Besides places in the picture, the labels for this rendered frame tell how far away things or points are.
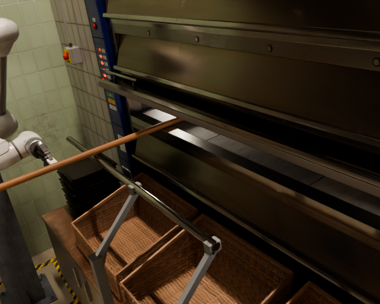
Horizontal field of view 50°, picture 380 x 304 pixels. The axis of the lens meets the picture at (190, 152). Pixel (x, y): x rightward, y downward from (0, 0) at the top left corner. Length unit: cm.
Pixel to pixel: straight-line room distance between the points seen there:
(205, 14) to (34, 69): 176
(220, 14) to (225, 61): 18
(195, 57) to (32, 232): 217
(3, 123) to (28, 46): 66
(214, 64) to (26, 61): 172
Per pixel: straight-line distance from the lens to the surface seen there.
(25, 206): 328
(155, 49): 190
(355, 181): 105
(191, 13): 157
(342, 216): 135
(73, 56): 273
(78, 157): 188
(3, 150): 215
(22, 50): 300
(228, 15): 140
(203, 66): 161
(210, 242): 124
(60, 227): 261
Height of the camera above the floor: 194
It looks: 25 degrees down
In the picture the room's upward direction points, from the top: 8 degrees counter-clockwise
